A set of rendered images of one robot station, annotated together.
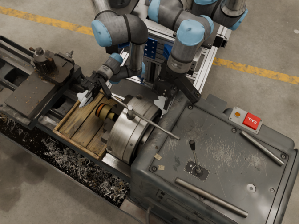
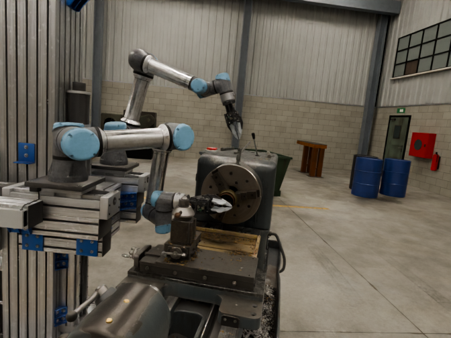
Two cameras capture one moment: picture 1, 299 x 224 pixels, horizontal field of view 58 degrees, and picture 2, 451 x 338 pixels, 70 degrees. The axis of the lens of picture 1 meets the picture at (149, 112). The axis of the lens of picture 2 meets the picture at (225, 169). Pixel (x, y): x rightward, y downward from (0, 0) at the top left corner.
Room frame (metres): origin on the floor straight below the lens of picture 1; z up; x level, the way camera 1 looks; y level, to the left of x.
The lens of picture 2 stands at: (0.96, 1.69, 1.46)
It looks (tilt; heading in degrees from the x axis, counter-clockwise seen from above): 9 degrees down; 256
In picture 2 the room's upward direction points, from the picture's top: 5 degrees clockwise
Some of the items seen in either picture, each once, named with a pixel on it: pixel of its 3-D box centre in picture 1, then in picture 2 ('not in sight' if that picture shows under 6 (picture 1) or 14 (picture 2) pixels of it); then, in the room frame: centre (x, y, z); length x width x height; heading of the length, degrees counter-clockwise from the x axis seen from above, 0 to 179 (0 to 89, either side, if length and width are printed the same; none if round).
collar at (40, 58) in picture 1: (40, 54); (183, 210); (0.83, 0.60, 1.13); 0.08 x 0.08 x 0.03
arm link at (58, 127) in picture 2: not in sight; (69, 138); (1.27, 0.28, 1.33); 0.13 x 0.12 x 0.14; 115
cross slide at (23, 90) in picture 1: (42, 82); (196, 263); (0.77, 0.62, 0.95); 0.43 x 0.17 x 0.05; 157
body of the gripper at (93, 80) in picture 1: (94, 83); (197, 204); (0.73, 0.30, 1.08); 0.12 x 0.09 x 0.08; 157
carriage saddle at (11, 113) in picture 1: (37, 85); (195, 284); (0.78, 0.67, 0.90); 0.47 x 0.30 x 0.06; 157
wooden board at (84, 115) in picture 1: (94, 120); (219, 244); (0.61, 0.30, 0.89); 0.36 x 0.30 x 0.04; 157
